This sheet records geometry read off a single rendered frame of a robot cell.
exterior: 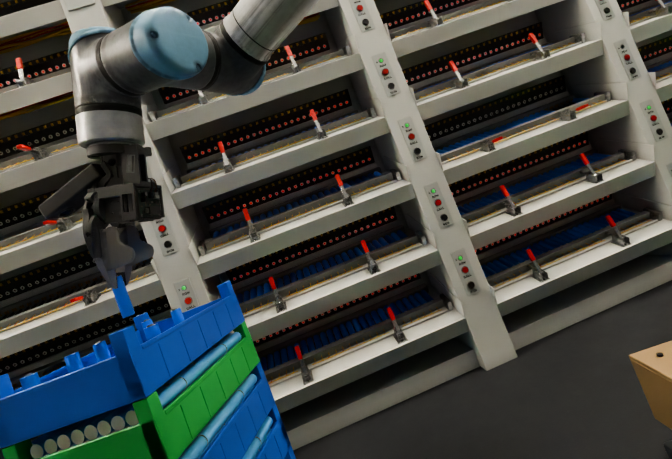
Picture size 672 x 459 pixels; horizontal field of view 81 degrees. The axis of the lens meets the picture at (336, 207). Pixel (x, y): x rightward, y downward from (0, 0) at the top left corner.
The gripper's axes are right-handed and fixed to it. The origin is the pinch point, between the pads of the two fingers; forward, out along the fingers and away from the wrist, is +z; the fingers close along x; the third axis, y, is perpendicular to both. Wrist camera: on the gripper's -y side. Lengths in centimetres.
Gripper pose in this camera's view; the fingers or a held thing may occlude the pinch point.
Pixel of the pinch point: (114, 278)
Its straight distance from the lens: 70.3
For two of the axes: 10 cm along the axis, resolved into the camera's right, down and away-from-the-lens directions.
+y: 9.8, -1.1, -1.4
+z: 1.1, 9.9, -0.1
